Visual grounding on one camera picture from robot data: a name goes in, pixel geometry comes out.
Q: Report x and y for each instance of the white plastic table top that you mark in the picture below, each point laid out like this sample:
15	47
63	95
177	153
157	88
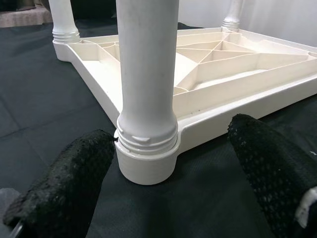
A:
223	81

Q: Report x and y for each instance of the beige woven bench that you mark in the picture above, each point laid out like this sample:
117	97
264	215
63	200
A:
22	17

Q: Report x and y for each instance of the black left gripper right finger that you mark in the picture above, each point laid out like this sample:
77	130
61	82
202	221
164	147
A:
275	178

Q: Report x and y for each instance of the white plastic table leg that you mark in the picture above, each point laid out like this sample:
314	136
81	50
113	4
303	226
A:
146	62
234	12
63	17

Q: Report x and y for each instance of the black tablecloth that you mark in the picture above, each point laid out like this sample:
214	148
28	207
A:
49	99

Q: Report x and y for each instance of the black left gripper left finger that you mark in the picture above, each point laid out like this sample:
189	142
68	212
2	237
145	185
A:
62	188

